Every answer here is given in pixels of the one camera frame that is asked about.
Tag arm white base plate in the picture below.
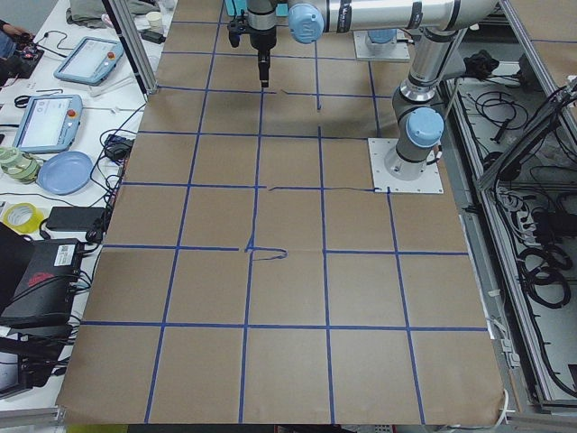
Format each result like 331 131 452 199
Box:
353 29 410 63
368 138 444 194

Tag light blue plastic bin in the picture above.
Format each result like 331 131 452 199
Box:
224 0 289 17

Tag lower teach pendant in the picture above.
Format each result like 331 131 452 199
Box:
13 95 83 153

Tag green tape rolls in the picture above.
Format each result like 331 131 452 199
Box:
1 147 41 184

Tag blue plastic plate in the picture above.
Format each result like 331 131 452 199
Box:
37 151 93 195

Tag aluminium frame post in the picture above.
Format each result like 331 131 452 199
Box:
102 0 158 96

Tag black power adapter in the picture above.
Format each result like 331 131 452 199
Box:
45 207 105 232

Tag black computer box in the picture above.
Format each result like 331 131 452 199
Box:
1 236 82 329

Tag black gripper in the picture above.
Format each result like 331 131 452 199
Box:
227 8 276 88

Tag teach pendant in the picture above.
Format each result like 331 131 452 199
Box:
53 37 124 86
13 95 83 153

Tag yellow tape roll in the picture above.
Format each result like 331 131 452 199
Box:
3 203 44 235

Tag upper teach pendant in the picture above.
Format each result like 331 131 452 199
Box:
53 37 124 86

